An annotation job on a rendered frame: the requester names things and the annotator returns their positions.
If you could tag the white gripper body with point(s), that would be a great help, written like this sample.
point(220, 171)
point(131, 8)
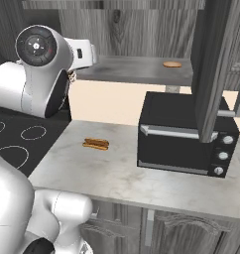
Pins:
point(93, 54)

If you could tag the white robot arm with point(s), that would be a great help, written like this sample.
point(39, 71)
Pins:
point(13, 86)

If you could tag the grey wooden neighbouring cabinet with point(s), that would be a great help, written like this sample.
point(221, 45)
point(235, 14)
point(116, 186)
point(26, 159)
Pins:
point(239, 66)

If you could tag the round brown cookie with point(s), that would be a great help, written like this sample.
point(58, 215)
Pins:
point(172, 64)

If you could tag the brown hot dog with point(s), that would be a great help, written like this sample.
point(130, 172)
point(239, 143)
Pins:
point(96, 144)

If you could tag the black hob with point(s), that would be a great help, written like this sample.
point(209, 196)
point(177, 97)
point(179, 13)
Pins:
point(13, 139)

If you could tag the black toaster oven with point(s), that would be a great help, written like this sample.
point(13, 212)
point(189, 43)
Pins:
point(171, 155)

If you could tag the white toaster oven knob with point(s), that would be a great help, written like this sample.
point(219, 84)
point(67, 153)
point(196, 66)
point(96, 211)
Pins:
point(223, 155)
point(227, 139)
point(218, 170)

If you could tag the grey wooden base cupboard door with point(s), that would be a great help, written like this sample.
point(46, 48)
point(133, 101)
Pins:
point(191, 241)
point(118, 244)

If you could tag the grey wooden wall cabinet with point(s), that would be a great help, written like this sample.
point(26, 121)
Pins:
point(132, 67)

